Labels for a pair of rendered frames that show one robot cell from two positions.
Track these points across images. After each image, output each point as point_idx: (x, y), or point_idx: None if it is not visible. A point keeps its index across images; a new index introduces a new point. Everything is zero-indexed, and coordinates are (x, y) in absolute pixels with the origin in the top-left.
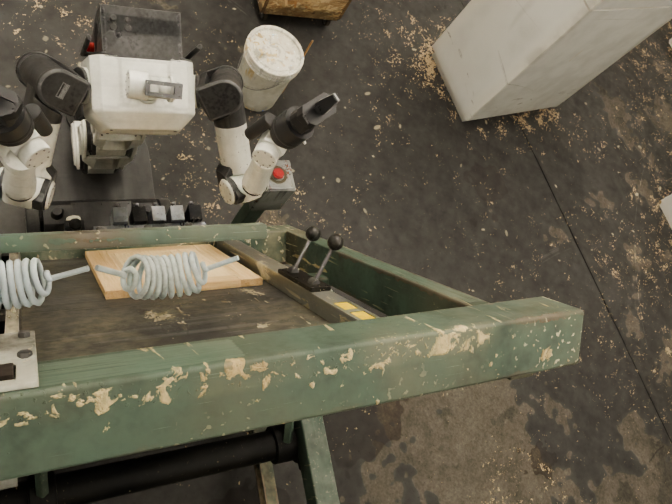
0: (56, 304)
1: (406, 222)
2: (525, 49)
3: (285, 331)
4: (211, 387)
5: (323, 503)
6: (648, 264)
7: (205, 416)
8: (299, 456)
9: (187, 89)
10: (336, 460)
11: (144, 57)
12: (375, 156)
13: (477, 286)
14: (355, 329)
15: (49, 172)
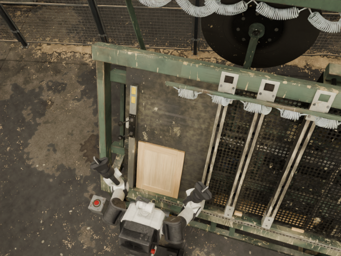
0: (198, 154)
1: (26, 209)
2: None
3: (167, 72)
4: (191, 62)
5: None
6: None
7: (194, 60)
8: None
9: (129, 210)
10: (117, 138)
11: (140, 223)
12: (14, 248)
13: (18, 169)
14: (152, 65)
15: (183, 207)
